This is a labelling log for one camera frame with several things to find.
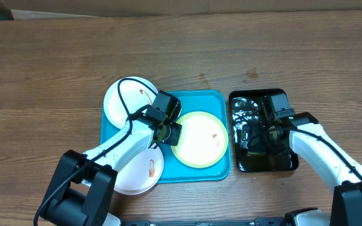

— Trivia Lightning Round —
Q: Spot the green rimmed plate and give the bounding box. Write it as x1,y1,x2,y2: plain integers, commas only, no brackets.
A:
172,111,229,168

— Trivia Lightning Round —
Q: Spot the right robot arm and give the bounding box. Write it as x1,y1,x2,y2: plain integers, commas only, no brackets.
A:
240,111,362,225

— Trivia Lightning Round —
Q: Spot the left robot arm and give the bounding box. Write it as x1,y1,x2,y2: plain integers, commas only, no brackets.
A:
33,114,182,225

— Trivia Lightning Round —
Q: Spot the black water tray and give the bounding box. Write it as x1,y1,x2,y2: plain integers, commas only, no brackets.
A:
229,89,299,173

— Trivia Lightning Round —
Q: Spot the teal plastic tray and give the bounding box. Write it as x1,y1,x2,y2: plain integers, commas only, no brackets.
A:
100,90,233,184

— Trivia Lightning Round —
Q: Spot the white plate bottom left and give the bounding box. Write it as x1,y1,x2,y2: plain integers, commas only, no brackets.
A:
114,147,164,195

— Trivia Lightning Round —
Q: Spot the white plate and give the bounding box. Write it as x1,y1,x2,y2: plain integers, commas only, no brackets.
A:
114,147,164,195
103,77,158,129

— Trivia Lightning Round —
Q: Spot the white plate top left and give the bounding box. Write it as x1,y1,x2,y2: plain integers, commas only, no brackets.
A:
103,77,158,129

